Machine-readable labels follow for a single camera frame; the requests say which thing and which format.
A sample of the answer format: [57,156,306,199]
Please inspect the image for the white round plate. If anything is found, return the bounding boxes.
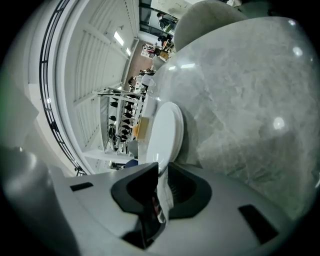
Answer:
[174,103,185,161]
[145,101,181,217]

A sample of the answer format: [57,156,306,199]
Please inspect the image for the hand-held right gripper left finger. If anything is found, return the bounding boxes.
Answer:
[110,162,167,251]

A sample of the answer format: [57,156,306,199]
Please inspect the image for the black metal railing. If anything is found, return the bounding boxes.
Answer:
[38,0,89,177]

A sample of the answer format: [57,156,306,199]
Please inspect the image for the white shelving rack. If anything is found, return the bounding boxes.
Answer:
[92,86,149,162]

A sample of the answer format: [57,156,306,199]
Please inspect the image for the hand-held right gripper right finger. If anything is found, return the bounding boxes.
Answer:
[167,162,213,220]

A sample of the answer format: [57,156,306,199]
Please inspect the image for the yellow box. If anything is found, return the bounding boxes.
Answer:
[132,116,150,141]

